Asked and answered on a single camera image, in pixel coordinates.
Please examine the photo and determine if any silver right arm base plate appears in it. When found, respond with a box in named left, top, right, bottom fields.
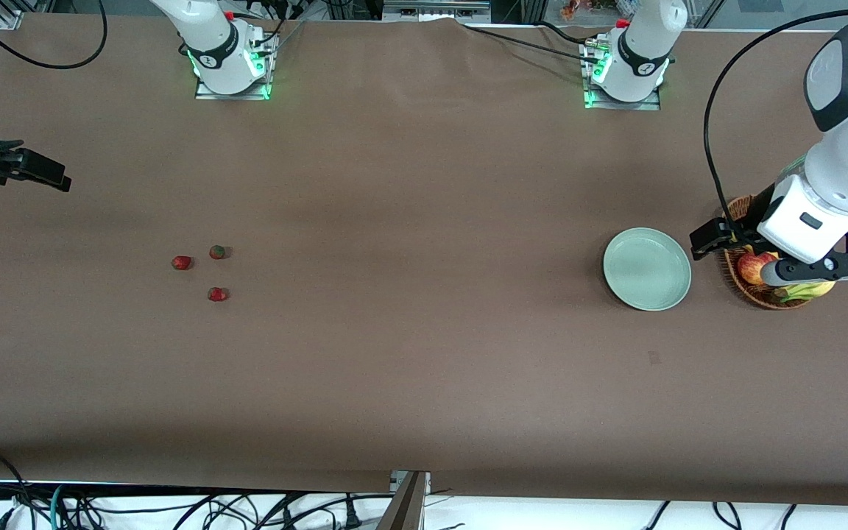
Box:
left=194, top=79, right=272, bottom=101

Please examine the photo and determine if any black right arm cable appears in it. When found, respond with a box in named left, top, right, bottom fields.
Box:
left=0, top=0, right=108, bottom=71

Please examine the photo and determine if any small silver metal bracket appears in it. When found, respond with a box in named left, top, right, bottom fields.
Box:
left=390, top=470, right=432, bottom=492

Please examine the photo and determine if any grey metal frame rail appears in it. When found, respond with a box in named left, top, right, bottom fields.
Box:
left=382, top=0, right=492, bottom=23

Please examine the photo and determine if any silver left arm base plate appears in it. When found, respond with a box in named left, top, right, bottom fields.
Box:
left=584, top=92, right=662, bottom=111

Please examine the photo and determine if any red apple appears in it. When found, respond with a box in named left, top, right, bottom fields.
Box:
left=737, top=252, right=778, bottom=286

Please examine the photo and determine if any brown table cover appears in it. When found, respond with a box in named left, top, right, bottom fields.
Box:
left=0, top=15, right=848, bottom=509

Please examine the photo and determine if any brown wicker basket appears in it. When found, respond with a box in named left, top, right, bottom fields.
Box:
left=722, top=195, right=815, bottom=310

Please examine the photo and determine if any light green round plate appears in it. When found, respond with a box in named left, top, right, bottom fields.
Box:
left=603, top=227, right=692, bottom=312

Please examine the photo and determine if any brown wooden post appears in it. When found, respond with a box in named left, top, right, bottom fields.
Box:
left=378, top=471, right=429, bottom=530

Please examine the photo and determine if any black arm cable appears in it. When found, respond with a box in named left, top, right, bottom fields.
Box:
left=0, top=0, right=108, bottom=71
left=704, top=7, right=848, bottom=244

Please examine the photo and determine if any yellow banana bunch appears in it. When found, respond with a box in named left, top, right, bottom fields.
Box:
left=742, top=245, right=837, bottom=303

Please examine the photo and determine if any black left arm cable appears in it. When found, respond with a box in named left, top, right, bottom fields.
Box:
left=704, top=7, right=848, bottom=244

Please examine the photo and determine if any black base cable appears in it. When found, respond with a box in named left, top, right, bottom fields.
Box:
left=457, top=21, right=605, bottom=66

